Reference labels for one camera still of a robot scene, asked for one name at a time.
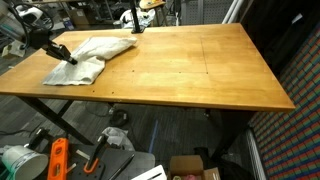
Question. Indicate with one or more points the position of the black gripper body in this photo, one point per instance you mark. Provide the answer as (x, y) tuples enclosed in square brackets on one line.
[(58, 51)]

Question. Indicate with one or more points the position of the white woven cloth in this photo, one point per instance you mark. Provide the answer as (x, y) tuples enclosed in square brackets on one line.
[(93, 53)]

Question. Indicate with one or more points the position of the crumpled white cloth on stool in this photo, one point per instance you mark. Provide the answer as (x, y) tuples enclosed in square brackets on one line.
[(143, 18)]

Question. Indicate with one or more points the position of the small brown cardboard box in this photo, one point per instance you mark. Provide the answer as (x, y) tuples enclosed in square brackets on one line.
[(78, 16)]

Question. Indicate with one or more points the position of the black vertical stand pole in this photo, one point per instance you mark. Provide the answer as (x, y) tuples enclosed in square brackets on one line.
[(134, 15)]

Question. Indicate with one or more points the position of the black clamp tool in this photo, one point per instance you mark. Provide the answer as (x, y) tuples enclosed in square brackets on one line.
[(37, 138)]

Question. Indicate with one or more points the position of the crumpled grey plastic bag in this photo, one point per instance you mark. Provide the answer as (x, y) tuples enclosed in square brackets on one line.
[(116, 136)]

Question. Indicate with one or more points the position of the round wooden stool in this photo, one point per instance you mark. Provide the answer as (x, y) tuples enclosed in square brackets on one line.
[(151, 4)]

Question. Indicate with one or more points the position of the orange spirit level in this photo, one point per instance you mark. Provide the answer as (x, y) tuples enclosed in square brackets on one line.
[(58, 156)]

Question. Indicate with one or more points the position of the white bucket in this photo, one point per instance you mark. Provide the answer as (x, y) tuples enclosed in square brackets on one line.
[(23, 163)]

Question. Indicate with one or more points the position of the black rod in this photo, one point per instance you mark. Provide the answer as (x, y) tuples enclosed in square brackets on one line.
[(121, 166)]

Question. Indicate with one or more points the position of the dark perforated board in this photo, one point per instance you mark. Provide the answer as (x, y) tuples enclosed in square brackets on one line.
[(133, 161)]

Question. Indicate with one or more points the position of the white paper box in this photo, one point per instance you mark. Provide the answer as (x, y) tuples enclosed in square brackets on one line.
[(150, 174)]

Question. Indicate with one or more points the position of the open cardboard box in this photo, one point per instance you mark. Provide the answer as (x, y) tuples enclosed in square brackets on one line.
[(186, 166)]

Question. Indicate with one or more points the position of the white pipe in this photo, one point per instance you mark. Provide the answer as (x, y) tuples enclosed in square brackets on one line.
[(228, 10), (236, 10)]

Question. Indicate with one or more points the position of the black floor bag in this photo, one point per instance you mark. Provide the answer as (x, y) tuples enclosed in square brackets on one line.
[(230, 166)]

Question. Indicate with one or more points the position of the silver floor rail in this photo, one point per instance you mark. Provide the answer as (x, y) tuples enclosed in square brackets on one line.
[(256, 153)]

